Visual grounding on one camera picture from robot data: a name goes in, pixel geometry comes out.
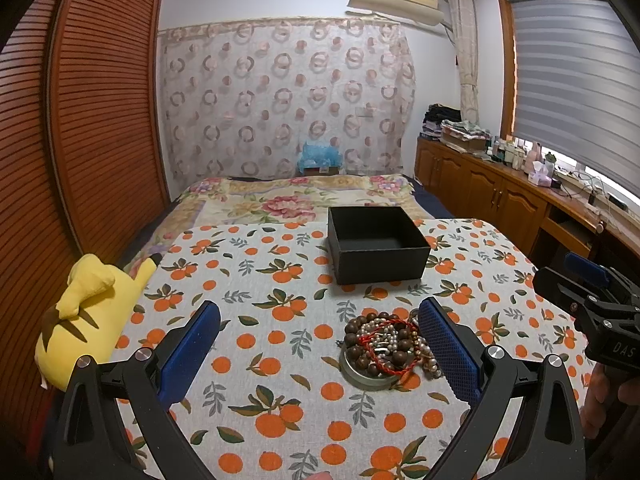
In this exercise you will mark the person's right hand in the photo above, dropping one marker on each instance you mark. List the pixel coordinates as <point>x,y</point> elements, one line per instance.
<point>593,413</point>

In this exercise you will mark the circle pattern lace curtain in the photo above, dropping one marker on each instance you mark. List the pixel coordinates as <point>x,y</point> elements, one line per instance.
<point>240,99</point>

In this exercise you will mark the wooden louvered wardrobe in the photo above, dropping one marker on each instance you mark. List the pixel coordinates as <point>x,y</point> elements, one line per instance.
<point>81,168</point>

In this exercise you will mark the orange print tablecloth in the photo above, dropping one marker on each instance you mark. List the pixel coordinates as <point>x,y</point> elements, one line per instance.
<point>270,400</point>

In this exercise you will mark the grey zebra window blind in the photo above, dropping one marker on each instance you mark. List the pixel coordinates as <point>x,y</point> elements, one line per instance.
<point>577,84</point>

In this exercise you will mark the bottles and clutter on sideboard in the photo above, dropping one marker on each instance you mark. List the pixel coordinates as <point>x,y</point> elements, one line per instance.
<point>542,169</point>

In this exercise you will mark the blue tissue gift box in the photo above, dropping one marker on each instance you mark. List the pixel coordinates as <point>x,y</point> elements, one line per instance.
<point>316,159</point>

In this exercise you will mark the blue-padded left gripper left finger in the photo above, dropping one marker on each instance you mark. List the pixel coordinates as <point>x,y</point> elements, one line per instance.
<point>91,440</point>

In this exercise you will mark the stack of folded clothes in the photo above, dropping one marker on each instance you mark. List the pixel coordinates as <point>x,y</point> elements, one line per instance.
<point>445,124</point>

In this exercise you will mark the yellow plush toy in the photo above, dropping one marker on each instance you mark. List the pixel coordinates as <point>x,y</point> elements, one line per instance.
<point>89,317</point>

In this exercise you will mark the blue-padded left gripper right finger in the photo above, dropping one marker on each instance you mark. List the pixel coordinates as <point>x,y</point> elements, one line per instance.
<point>546,440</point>

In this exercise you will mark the floral bed quilt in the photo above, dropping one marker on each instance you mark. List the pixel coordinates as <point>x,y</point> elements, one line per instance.
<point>215,201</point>

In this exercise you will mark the wooden sideboard cabinet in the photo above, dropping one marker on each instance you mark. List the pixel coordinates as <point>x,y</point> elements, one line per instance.
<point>545,223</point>

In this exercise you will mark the beige tied window curtain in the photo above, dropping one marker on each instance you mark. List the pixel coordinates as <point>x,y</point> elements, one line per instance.
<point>464,29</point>

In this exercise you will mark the black square jewelry box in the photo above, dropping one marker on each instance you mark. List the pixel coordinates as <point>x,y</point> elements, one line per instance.
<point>372,244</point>

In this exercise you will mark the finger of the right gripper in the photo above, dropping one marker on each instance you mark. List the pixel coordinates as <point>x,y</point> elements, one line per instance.
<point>561,291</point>
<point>585,268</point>

